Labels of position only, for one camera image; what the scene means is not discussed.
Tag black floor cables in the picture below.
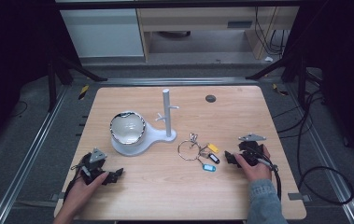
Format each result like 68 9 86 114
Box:
271 88 354 206

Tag black key tag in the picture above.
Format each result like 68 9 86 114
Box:
207 152 221 165

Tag white bowl with silver rim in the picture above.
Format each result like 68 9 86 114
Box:
108 110 147 146

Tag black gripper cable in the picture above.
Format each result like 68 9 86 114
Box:
63 153 92 203
248 146 283 202

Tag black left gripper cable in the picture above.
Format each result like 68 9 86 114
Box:
63 153 92 203

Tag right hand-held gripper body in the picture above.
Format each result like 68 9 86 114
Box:
237 133 268 167

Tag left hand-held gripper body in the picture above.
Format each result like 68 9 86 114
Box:
79 147 111 187

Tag person's left hand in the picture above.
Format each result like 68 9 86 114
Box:
66 170 110 213

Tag yellow key tag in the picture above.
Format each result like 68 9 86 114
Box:
206 142 220 154

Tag aluminium floor rail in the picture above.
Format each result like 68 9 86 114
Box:
0 86 70 224
285 88 354 224

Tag bunch of silver keys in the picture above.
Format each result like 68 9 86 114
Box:
189 132 210 160

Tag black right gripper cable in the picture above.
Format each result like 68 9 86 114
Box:
248 146 283 202

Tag white stand with pegs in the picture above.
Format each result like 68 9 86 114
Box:
111 88 180 157

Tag grey table bracket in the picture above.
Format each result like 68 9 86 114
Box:
50 191 65 203
287 191 312 203

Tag large metal key ring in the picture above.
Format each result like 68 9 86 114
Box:
177 139 202 162

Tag black metal stand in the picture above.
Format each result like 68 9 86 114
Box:
46 36 109 114
245 43 310 108

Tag white cabinet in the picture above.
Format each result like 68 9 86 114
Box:
59 7 145 59

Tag aluminium cross rail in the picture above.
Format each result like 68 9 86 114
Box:
99 77 261 87

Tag blue key tag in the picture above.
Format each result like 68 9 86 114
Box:
201 162 218 173

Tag hanging black desk cables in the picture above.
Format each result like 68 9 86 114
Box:
253 6 291 57

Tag thin black floor cable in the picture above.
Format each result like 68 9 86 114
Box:
8 100 29 119

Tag person's right hand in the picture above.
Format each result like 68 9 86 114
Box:
234 145 274 183

